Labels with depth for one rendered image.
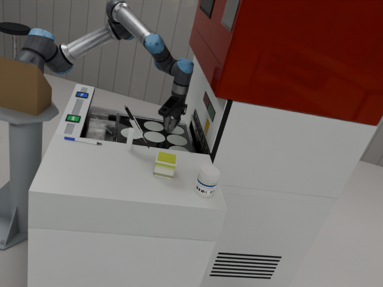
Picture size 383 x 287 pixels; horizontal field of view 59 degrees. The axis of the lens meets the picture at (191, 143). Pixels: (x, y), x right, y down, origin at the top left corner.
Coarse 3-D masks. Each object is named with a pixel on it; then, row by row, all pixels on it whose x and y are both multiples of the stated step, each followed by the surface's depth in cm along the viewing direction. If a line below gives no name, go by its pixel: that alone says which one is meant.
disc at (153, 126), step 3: (144, 123) 169; (147, 123) 170; (150, 123) 171; (153, 123) 171; (156, 123) 172; (147, 126) 167; (150, 126) 167; (153, 126) 168; (156, 126) 169; (159, 126) 170; (162, 126) 170; (150, 129) 165; (153, 129) 165; (156, 129) 166; (159, 129) 167; (162, 129) 168
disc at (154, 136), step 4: (148, 132) 162; (152, 132) 163; (156, 132) 164; (144, 136) 157; (148, 136) 158; (152, 136) 159; (156, 136) 160; (160, 136) 161; (152, 140) 156; (156, 140) 157; (160, 140) 158; (164, 140) 159
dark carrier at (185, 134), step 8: (120, 120) 165; (128, 120) 168; (136, 120) 170; (144, 120) 172; (152, 120) 174; (120, 128) 159; (144, 128) 164; (184, 128) 175; (120, 136) 152; (184, 136) 167; (136, 144) 150; (144, 144) 151; (152, 144) 153; (160, 144) 155; (168, 144) 156; (192, 152) 155
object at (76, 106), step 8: (80, 88) 172; (88, 88) 175; (72, 96) 162; (88, 96) 166; (72, 104) 155; (80, 104) 158; (88, 104) 159; (64, 112) 147; (72, 112) 149; (80, 112) 150; (64, 120) 141; (80, 120) 144; (64, 128) 135; (72, 128) 137; (80, 128) 138; (72, 136) 132
